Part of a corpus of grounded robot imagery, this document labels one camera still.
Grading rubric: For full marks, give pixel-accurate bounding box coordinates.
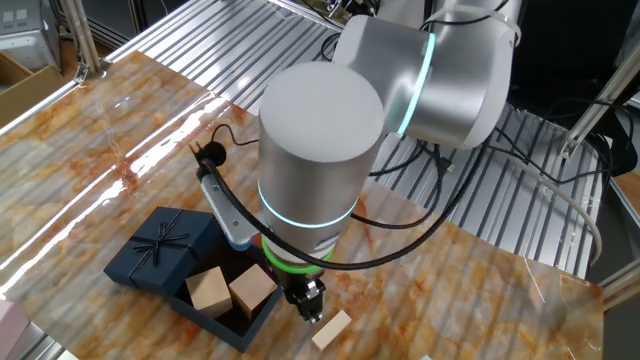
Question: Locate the orange marble pattern mat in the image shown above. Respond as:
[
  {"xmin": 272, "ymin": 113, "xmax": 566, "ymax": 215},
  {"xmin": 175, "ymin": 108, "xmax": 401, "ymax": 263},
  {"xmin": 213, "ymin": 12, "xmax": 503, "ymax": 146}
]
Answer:
[{"xmin": 0, "ymin": 49, "xmax": 606, "ymax": 360}]

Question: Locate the long wooden block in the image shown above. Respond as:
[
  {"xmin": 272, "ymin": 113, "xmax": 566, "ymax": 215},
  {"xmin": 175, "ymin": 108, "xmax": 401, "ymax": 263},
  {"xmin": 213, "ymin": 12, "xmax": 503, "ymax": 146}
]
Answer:
[{"xmin": 310, "ymin": 308, "xmax": 353, "ymax": 351}]

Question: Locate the pink gift box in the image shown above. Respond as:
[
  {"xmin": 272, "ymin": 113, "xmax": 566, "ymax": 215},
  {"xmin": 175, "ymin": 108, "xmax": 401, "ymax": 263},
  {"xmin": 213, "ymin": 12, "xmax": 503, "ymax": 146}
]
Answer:
[{"xmin": 0, "ymin": 298, "xmax": 31, "ymax": 360}]

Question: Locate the thin black table cable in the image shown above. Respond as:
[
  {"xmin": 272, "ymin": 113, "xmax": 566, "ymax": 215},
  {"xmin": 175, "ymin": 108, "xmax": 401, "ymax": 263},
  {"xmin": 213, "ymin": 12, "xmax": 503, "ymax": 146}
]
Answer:
[{"xmin": 492, "ymin": 124, "xmax": 617, "ymax": 186}]

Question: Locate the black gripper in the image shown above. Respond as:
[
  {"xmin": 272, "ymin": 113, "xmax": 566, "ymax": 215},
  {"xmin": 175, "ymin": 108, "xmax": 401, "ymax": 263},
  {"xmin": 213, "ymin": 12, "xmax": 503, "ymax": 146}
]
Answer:
[{"xmin": 282, "ymin": 269, "xmax": 328, "ymax": 325}]

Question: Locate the grey cable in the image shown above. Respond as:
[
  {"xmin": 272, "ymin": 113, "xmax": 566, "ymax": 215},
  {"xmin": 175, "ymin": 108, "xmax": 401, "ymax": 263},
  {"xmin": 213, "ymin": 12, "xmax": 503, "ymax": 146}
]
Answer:
[{"xmin": 487, "ymin": 144, "xmax": 605, "ymax": 266}]

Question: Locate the navy ribboned gift box lid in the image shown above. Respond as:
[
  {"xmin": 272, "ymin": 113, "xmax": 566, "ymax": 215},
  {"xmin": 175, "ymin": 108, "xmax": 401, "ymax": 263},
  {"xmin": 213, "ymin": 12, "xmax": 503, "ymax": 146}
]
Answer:
[{"xmin": 103, "ymin": 206, "xmax": 225, "ymax": 299}]

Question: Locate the black chair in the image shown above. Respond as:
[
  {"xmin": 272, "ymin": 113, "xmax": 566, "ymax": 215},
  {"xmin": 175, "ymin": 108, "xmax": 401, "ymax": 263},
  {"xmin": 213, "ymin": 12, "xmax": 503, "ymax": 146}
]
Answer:
[{"xmin": 504, "ymin": 0, "xmax": 640, "ymax": 176}]

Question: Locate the light wooden cube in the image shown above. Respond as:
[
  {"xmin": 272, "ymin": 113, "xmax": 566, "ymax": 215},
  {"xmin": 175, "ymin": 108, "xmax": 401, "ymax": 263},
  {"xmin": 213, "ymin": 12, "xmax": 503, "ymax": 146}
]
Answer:
[
  {"xmin": 228, "ymin": 263, "xmax": 279, "ymax": 323},
  {"xmin": 184, "ymin": 265, "xmax": 234, "ymax": 320}
]

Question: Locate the grey metal cabinet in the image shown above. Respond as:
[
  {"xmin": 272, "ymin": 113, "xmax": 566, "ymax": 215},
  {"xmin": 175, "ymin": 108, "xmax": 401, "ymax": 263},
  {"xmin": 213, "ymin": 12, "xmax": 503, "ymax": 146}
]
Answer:
[{"xmin": 0, "ymin": 0, "xmax": 61, "ymax": 71}]

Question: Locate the aluminium frame strut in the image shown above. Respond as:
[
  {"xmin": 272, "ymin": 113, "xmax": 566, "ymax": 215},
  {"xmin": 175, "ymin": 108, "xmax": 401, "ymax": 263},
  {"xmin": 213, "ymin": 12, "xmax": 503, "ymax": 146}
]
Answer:
[{"xmin": 59, "ymin": 0, "xmax": 101, "ymax": 74}]

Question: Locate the brown cardboard box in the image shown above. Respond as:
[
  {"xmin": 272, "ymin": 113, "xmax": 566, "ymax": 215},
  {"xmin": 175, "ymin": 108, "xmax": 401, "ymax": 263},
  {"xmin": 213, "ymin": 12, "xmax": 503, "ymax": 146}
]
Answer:
[{"xmin": 0, "ymin": 52, "xmax": 66, "ymax": 129}]

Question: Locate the aluminium frame rail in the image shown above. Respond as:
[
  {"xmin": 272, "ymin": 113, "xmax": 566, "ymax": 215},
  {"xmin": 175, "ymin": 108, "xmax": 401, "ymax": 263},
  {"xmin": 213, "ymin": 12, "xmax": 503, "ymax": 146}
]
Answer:
[{"xmin": 597, "ymin": 259, "xmax": 640, "ymax": 311}]

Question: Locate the navy gift box base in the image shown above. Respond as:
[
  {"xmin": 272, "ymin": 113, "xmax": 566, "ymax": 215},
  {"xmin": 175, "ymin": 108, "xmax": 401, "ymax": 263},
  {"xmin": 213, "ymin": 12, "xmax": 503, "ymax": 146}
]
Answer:
[{"xmin": 169, "ymin": 234, "xmax": 284, "ymax": 354}]

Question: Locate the aluminium frame post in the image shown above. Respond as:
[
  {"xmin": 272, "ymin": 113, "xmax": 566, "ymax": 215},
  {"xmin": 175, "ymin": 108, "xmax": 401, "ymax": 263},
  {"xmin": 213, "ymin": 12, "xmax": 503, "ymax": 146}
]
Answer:
[{"xmin": 559, "ymin": 44, "xmax": 640, "ymax": 160}]

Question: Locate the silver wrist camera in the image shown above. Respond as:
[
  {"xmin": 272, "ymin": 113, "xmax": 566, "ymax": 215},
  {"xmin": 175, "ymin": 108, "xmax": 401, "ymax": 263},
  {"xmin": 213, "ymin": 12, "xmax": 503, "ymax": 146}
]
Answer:
[{"xmin": 197, "ymin": 169, "xmax": 261, "ymax": 251}]

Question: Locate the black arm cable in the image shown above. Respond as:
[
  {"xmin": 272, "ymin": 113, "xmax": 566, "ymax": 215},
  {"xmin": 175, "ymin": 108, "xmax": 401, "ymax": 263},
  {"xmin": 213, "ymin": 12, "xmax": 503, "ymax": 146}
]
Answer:
[{"xmin": 189, "ymin": 124, "xmax": 494, "ymax": 271}]

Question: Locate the black USB cable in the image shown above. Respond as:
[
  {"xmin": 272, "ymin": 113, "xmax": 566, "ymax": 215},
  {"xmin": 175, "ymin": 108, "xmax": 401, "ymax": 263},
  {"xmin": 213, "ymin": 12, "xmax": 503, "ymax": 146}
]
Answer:
[{"xmin": 369, "ymin": 142, "xmax": 456, "ymax": 177}]

